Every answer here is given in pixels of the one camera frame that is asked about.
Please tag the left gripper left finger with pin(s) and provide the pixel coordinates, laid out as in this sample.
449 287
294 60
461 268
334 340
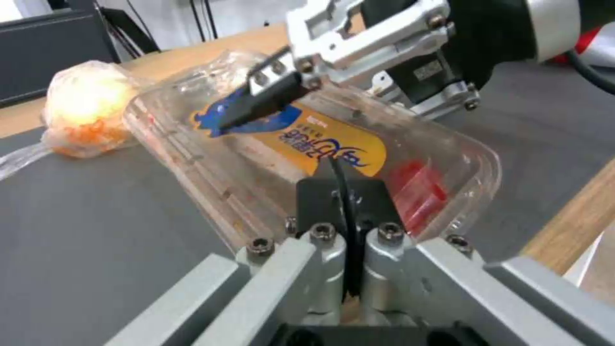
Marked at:
283 274

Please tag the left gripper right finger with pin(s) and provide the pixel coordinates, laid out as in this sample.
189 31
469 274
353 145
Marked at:
423 274

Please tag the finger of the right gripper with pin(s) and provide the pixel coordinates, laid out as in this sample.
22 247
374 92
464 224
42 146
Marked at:
336 43
451 99

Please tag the clear plastic takeout container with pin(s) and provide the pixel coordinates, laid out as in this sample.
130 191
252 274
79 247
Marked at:
269 151

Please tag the plastic bag with orange trash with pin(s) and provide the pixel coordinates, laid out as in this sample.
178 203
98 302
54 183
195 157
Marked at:
89 108

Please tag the red sauce packet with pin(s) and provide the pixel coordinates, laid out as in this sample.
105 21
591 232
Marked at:
418 187

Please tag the grey table mat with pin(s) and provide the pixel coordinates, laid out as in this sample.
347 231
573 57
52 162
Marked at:
96 234

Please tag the black chair frame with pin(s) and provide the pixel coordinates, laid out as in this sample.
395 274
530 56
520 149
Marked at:
137 25

